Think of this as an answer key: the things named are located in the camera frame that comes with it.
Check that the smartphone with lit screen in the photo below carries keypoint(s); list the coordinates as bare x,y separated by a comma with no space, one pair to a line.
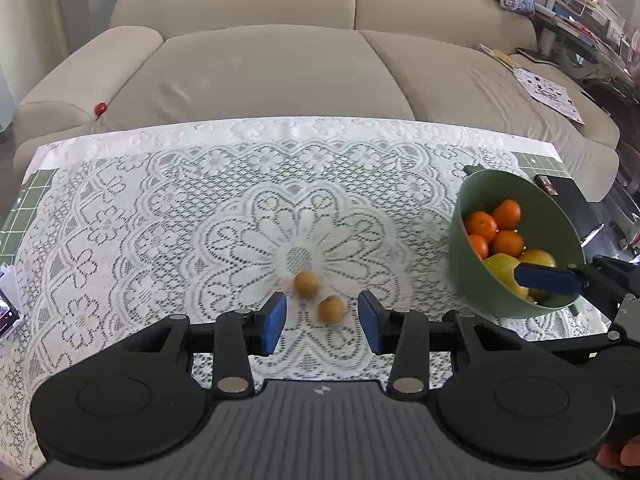
6,315

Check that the cluttered side table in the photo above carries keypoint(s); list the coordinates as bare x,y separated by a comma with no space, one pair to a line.
590,15

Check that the small brown round fruit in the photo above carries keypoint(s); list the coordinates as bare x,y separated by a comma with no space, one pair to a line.
306,284
331,310

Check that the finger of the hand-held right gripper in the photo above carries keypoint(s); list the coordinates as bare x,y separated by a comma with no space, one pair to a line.
547,277
570,347

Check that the small red ball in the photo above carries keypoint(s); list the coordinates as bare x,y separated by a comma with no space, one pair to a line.
101,108

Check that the orange tangerine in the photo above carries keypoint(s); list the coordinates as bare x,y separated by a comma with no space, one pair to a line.
507,242
507,212
481,225
478,246

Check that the yellow-edged booklet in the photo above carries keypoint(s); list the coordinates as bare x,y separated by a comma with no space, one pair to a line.
497,55

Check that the printed white paper sheet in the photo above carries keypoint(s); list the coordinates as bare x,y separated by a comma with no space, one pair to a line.
547,92

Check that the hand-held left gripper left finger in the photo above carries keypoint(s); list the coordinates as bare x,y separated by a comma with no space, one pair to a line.
275,325

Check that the silver pen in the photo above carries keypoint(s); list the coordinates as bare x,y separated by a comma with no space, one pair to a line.
594,232

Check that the white lace tablecloth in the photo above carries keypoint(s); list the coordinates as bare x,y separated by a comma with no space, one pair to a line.
150,240

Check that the green plastic colander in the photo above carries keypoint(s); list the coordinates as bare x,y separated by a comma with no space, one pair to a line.
465,280

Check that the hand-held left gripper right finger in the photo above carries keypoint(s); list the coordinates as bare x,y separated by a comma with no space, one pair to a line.
371,322

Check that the black book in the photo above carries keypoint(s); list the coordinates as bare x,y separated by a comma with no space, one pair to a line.
537,55

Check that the beige fabric sofa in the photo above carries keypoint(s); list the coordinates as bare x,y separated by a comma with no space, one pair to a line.
275,70

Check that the person's right hand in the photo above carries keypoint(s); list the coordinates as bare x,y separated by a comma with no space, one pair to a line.
622,455

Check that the yellow-green pear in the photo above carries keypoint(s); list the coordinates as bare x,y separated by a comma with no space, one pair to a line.
502,267
539,259

